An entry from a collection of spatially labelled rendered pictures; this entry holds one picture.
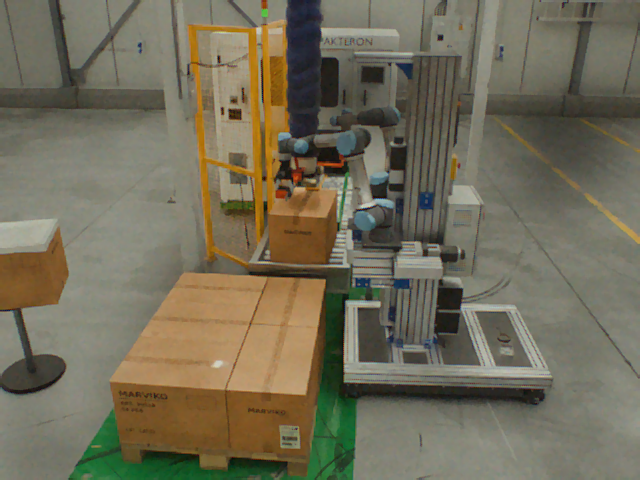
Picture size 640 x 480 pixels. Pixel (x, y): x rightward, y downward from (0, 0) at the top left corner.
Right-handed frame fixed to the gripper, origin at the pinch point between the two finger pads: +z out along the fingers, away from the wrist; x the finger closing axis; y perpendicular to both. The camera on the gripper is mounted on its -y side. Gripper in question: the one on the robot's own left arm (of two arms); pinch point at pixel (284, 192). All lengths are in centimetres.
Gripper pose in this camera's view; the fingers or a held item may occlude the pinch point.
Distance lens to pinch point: 332.8
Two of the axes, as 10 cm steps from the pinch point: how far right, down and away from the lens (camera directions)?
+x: -9.8, -0.9, 1.6
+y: 1.8, -4.1, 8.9
